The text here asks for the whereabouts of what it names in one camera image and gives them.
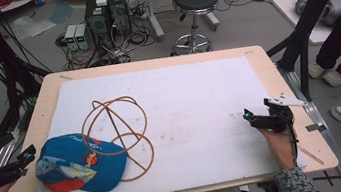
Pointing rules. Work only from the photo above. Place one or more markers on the white floor platform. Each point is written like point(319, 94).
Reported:
point(291, 11)

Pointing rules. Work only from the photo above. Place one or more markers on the white foam mat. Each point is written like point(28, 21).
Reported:
point(187, 113)

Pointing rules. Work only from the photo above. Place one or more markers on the grey tape piece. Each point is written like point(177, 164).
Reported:
point(316, 127)

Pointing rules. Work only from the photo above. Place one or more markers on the white round table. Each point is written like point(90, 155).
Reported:
point(10, 4)

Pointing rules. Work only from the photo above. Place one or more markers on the aluminium rail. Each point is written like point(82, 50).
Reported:
point(329, 141)
point(5, 153)

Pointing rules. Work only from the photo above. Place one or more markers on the person's right hand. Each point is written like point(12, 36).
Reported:
point(280, 148)

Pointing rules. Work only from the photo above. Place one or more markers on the blue printed cap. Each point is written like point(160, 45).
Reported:
point(77, 166)

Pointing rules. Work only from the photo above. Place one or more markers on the grey power supply unit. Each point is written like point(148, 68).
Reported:
point(70, 37)
point(82, 37)

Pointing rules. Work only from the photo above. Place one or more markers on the black round stool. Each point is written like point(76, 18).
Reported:
point(195, 0)

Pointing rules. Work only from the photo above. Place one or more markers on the clear plastic sheet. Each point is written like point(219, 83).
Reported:
point(37, 22)

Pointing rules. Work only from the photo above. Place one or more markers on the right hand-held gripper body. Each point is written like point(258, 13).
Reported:
point(277, 116)

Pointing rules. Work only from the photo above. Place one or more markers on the blue tape roll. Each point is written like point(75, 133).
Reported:
point(39, 0)

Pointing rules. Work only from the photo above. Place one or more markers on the thin wooden strip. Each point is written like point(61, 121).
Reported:
point(311, 156)

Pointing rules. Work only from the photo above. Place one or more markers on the black computer tower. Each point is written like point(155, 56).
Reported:
point(99, 21)
point(119, 12)

